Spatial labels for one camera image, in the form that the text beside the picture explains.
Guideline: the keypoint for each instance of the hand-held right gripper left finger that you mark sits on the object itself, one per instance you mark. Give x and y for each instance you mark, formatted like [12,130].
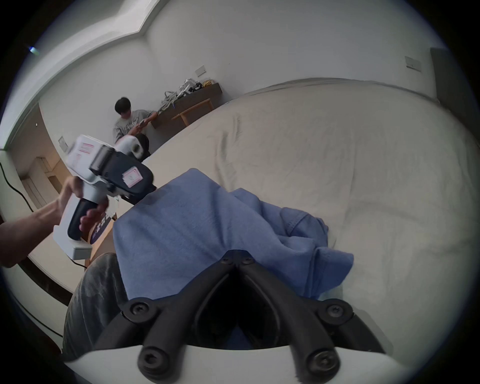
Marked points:
[176,318]

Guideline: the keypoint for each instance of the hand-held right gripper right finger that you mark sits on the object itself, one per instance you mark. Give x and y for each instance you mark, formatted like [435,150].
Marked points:
[296,318]

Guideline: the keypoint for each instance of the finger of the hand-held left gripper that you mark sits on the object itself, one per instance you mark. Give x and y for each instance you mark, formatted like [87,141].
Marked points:
[120,168]

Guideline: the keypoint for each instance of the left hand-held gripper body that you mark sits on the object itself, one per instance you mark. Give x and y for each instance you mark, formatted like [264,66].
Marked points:
[84,157]

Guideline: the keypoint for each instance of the blue shirt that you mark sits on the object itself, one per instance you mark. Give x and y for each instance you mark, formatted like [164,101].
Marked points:
[187,232]

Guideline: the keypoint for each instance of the person's left forearm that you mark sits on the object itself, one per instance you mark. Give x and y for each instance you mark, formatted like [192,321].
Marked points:
[26,236]

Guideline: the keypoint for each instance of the person's left hand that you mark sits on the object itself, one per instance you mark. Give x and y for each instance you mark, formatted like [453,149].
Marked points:
[71,189]

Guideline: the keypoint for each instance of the dark printed card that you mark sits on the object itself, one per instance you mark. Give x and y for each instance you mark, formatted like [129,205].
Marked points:
[100,229]

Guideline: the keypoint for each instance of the person's legs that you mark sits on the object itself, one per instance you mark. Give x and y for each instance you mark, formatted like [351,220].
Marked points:
[93,300]

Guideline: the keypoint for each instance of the wooden bench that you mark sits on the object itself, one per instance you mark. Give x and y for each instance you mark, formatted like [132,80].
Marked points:
[195,108]

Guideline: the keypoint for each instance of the bed with beige sheet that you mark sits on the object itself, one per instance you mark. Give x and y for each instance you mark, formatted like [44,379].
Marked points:
[356,168]

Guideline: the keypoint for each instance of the dark wall shelf with items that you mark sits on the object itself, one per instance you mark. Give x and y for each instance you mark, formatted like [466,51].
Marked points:
[168,118]

